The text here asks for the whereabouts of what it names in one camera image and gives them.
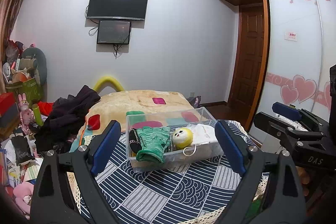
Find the striped brown curtain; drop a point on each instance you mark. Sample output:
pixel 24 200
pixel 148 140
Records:
pixel 13 16

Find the red plastic bag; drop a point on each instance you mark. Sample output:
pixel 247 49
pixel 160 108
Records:
pixel 13 50

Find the yellow round plush toy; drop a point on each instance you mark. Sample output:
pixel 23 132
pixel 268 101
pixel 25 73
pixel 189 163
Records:
pixel 182 137

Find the pink plush toy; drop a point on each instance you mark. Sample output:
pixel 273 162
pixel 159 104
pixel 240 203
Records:
pixel 23 195

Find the yellow-green tube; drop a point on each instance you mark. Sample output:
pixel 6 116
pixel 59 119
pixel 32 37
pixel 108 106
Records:
pixel 37 113

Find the red box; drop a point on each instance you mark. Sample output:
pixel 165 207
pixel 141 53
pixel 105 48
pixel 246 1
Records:
pixel 6 103

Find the pink bunny toy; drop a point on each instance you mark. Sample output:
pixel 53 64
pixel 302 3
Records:
pixel 25 113

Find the clear plastic storage box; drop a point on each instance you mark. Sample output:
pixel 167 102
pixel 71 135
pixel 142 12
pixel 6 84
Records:
pixel 204 115

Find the red and white label sticker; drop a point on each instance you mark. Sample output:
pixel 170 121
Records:
pixel 291 36

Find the dark bag beside bed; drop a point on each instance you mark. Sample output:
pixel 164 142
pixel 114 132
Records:
pixel 194 102

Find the black bag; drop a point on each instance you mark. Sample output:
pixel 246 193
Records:
pixel 22 150

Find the green cardboard box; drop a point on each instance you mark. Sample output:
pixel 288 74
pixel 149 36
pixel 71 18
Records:
pixel 29 91

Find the beige blanket with coloured squares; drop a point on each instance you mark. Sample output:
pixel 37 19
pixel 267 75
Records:
pixel 131 100

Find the red cloth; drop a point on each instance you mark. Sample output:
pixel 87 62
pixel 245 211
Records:
pixel 47 107

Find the navy patterned cloth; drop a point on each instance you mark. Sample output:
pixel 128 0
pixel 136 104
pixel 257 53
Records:
pixel 170 195

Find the wall socket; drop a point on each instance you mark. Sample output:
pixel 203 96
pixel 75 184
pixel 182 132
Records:
pixel 192 94

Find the green knitted glove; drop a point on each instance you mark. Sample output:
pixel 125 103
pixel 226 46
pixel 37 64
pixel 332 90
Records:
pixel 152 142

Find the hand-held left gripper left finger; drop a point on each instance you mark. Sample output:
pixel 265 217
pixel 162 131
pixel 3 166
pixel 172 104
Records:
pixel 105 150

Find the pile of dark clothes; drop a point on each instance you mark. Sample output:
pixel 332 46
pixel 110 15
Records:
pixel 68 116

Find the brown wooden door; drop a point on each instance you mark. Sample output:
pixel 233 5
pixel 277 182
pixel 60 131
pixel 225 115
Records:
pixel 248 56

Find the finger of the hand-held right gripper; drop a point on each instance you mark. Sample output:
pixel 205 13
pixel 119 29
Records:
pixel 270 123
pixel 286 110

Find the wall-mounted black television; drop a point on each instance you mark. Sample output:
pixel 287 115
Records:
pixel 116 3

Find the white face mask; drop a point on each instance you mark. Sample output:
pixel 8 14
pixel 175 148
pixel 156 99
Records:
pixel 204 134

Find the pile of scattered papers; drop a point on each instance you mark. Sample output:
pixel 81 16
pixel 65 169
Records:
pixel 31 171

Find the white wardrobe door with hearts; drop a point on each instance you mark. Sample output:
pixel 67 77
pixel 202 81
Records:
pixel 291 61

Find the yellow foam noodle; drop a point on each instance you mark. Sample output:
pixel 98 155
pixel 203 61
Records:
pixel 106 80

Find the small black wall monitor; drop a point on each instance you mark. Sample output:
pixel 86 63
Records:
pixel 113 32

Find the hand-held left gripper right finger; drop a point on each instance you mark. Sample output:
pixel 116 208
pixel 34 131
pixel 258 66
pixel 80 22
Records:
pixel 231 148

